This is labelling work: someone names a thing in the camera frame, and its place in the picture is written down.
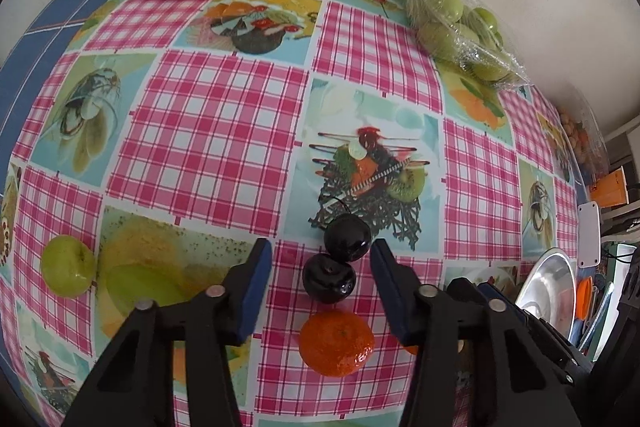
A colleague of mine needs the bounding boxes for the pile of brown longans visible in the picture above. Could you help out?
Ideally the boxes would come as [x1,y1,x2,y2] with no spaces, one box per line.
[557,107,593,158]

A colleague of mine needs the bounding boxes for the clear plastic clamshell container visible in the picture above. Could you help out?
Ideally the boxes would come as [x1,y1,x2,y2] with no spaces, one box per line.
[555,102,610,182]

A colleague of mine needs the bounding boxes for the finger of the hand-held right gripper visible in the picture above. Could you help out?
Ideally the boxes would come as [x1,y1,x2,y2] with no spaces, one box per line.
[446,278,488,308]
[477,282,597,390]

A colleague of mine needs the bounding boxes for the orange paper cup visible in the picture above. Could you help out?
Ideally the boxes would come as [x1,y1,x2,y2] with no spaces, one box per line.
[589,168,628,208]

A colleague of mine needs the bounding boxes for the white plastic box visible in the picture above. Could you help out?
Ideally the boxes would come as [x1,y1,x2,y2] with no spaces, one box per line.
[577,202,601,268]

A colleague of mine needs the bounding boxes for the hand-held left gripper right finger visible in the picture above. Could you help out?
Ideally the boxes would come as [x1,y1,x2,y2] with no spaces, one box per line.
[370,238,583,427]

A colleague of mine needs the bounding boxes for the black cherry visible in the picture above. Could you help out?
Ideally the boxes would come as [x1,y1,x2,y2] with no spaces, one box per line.
[302,252,357,305]
[324,197,373,263]

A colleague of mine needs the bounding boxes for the clear plastic fruit tray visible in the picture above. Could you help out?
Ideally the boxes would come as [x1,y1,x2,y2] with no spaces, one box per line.
[404,0,531,90]

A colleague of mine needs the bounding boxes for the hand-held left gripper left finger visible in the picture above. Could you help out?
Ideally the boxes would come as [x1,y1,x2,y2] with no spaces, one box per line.
[60,238,273,427]

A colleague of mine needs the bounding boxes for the silver metal bowl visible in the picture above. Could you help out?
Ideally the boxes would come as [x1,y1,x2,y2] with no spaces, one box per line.
[515,247,578,343]

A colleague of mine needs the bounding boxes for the pile of green jujubes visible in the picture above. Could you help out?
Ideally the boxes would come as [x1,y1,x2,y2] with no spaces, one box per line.
[407,0,518,82]

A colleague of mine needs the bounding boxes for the pink checkered printed tablecloth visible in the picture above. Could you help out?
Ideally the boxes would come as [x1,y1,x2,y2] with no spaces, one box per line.
[0,0,601,427]

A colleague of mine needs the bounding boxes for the orange plastic lid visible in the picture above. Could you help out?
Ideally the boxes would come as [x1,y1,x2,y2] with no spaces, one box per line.
[575,274,596,323]

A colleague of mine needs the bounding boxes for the silver metal utensil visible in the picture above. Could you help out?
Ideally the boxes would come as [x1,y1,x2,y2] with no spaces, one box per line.
[580,279,617,353]

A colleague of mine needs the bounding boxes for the green jujube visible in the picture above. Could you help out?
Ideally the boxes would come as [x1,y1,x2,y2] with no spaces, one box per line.
[40,234,97,298]

